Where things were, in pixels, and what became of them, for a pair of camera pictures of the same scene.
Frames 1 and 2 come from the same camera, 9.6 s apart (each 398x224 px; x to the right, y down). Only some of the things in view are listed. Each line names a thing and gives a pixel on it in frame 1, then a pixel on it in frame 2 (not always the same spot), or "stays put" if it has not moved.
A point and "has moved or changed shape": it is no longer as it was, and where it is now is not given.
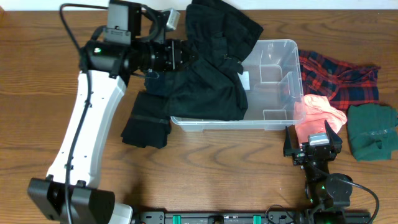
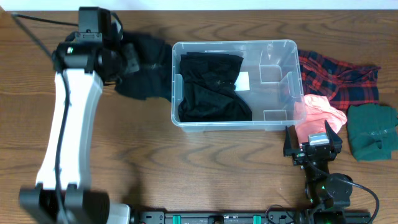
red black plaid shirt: x=343 y=84 stays put
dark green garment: x=372 y=131 stays put
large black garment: x=211 y=86 has moved or changed shape
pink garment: x=311 y=114 stays put
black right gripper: x=298 y=157 stays put
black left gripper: x=171 y=62 to x=133 y=65
